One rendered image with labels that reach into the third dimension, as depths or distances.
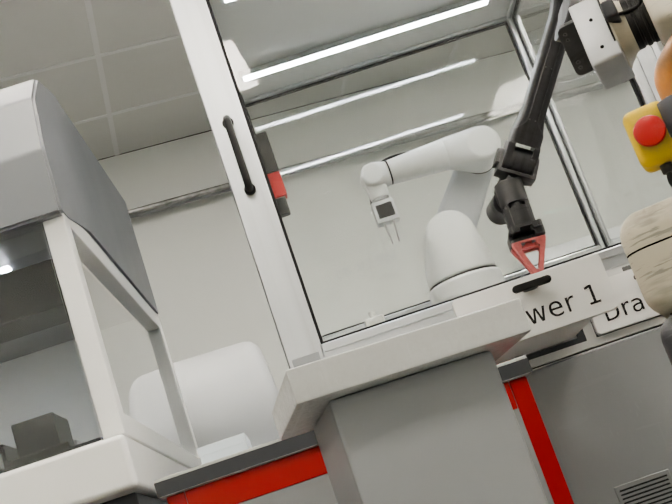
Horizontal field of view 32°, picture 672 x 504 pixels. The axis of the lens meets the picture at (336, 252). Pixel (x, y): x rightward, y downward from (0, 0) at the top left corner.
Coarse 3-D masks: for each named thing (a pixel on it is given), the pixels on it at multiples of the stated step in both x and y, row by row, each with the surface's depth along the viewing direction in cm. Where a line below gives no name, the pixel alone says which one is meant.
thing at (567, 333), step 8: (584, 320) 226; (560, 328) 226; (568, 328) 230; (576, 328) 234; (536, 336) 225; (544, 336) 229; (552, 336) 234; (560, 336) 238; (568, 336) 242; (520, 344) 229; (528, 344) 233; (536, 344) 237; (544, 344) 242; (552, 344) 246; (512, 352) 237; (520, 352) 241; (528, 352) 246; (496, 360) 241; (504, 360) 245
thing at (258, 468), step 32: (512, 384) 185; (256, 448) 182; (288, 448) 182; (544, 448) 182; (160, 480) 181; (192, 480) 181; (224, 480) 182; (256, 480) 182; (288, 480) 182; (320, 480) 182; (544, 480) 181
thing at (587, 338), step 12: (588, 324) 246; (636, 324) 246; (648, 324) 246; (660, 324) 247; (576, 336) 246; (588, 336) 246; (600, 336) 246; (612, 336) 246; (624, 336) 246; (552, 348) 245; (564, 348) 245; (576, 348) 245; (588, 348) 245; (540, 360) 245; (552, 360) 245
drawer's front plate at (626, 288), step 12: (612, 276) 247; (624, 276) 247; (624, 288) 246; (636, 288) 246; (624, 300) 246; (636, 300) 246; (612, 312) 245; (624, 312) 245; (636, 312) 245; (648, 312) 245; (600, 324) 245; (612, 324) 245; (624, 324) 244
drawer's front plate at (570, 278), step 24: (576, 264) 215; (600, 264) 215; (504, 288) 214; (552, 288) 214; (576, 288) 214; (600, 288) 214; (456, 312) 213; (528, 312) 213; (576, 312) 213; (600, 312) 213; (528, 336) 212
